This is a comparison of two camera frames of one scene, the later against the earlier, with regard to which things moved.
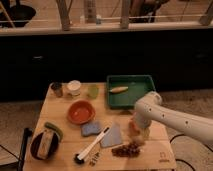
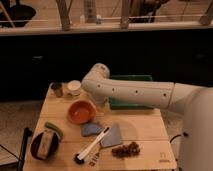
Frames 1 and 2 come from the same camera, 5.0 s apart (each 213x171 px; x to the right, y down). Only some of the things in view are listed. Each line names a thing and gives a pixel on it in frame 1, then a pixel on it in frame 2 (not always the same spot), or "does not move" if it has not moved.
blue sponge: (90, 128) does not move
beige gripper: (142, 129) → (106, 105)
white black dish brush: (80, 158) does not move
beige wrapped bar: (45, 144) does not move
